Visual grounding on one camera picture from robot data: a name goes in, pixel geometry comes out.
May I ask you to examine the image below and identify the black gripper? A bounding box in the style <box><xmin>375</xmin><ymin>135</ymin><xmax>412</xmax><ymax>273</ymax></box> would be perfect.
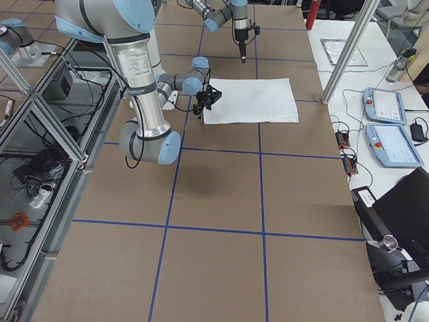
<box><xmin>192</xmin><ymin>90</ymin><xmax>215</xmax><ymax>118</ymax></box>
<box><xmin>233</xmin><ymin>29</ymin><xmax>249</xmax><ymax>63</ymax></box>

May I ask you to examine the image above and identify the white long sleeve printed shirt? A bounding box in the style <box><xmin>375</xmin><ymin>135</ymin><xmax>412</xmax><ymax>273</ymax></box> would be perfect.
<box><xmin>203</xmin><ymin>78</ymin><xmax>299</xmax><ymax>125</ymax></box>

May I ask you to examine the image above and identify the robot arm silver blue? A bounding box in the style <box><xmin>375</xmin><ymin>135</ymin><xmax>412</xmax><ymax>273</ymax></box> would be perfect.
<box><xmin>185</xmin><ymin>0</ymin><xmax>251</xmax><ymax>63</ymax></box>
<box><xmin>55</xmin><ymin>1</ymin><xmax>216</xmax><ymax>165</ymax></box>

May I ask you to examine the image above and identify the red cylinder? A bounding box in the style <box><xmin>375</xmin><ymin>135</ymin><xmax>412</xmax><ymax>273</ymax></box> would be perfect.
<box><xmin>306</xmin><ymin>0</ymin><xmax>320</xmax><ymax>30</ymax></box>

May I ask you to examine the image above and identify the silver foil framed sheet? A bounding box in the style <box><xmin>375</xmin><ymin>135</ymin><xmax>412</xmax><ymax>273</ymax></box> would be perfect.
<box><xmin>320</xmin><ymin>38</ymin><xmax>368</xmax><ymax>66</ymax></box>

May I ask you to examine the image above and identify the upper orange black connector box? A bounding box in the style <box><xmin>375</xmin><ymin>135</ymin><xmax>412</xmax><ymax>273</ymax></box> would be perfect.
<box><xmin>335</xmin><ymin>131</ymin><xmax>351</xmax><ymax>149</ymax></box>

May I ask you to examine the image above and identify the orange black connector box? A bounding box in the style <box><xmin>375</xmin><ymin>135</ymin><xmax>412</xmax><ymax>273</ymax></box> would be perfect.
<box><xmin>342</xmin><ymin>156</ymin><xmax>359</xmax><ymax>176</ymax></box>
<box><xmin>335</xmin><ymin>131</ymin><xmax>351</xmax><ymax>149</ymax></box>

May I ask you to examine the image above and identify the clear water bottle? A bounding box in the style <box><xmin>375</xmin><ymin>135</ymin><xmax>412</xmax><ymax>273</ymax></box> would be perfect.
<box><xmin>385</xmin><ymin>48</ymin><xmax>417</xmax><ymax>83</ymax></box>

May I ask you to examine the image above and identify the lower orange black connector box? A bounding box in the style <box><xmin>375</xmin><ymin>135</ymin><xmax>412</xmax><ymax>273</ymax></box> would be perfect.
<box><xmin>342</xmin><ymin>156</ymin><xmax>359</xmax><ymax>176</ymax></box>

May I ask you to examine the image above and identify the upper blue teach pendant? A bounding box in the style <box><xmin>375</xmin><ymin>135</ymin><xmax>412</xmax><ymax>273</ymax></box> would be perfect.
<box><xmin>363</xmin><ymin>87</ymin><xmax>407</xmax><ymax>125</ymax></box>

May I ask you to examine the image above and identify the blue teach pendant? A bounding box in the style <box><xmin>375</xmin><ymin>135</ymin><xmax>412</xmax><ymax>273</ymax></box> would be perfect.
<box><xmin>363</xmin><ymin>87</ymin><xmax>407</xmax><ymax>125</ymax></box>
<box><xmin>365</xmin><ymin>123</ymin><xmax>424</xmax><ymax>168</ymax></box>

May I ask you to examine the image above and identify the lower blue teach pendant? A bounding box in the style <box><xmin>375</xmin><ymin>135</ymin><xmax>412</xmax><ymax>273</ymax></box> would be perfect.
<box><xmin>365</xmin><ymin>123</ymin><xmax>424</xmax><ymax>168</ymax></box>

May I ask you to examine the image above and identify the black power adapter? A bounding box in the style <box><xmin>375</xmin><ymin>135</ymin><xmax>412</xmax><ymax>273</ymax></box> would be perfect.
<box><xmin>410</xmin><ymin>123</ymin><xmax>426</xmax><ymax>143</ymax></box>

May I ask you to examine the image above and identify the orange clamp part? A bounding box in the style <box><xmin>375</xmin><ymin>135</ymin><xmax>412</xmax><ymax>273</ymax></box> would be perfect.
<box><xmin>8</xmin><ymin>212</ymin><xmax>29</xmax><ymax>231</ymax></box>

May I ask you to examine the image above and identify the black laptop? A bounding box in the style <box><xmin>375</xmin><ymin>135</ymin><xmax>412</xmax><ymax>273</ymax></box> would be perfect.
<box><xmin>351</xmin><ymin>166</ymin><xmax>429</xmax><ymax>266</ymax></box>

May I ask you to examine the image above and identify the silver metal cup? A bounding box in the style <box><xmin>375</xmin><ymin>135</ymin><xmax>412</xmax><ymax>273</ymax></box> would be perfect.
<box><xmin>382</xmin><ymin>235</ymin><xmax>398</xmax><ymax>252</ymax></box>

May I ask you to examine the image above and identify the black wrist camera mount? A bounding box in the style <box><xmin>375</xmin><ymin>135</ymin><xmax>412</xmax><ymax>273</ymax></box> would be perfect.
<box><xmin>248</xmin><ymin>23</ymin><xmax>260</xmax><ymax>36</ymax></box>
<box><xmin>206</xmin><ymin>85</ymin><xmax>222</xmax><ymax>106</ymax></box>

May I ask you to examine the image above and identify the white camera post with base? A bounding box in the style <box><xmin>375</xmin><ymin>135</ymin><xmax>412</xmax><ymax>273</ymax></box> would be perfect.
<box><xmin>129</xmin><ymin>0</ymin><xmax>181</xmax><ymax>111</ymax></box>

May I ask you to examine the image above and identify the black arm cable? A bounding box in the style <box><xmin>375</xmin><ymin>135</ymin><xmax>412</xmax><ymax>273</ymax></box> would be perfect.
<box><xmin>123</xmin><ymin>66</ymin><xmax>212</xmax><ymax>168</ymax></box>

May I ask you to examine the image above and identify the aluminium frame post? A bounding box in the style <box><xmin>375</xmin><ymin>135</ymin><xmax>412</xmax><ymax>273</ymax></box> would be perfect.
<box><xmin>321</xmin><ymin>0</ymin><xmax>380</xmax><ymax>105</ymax></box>

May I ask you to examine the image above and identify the aluminium lattice frame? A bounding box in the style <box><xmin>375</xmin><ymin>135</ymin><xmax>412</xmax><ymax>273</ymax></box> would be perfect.
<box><xmin>0</xmin><ymin>0</ymin><xmax>138</xmax><ymax>322</ymax></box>

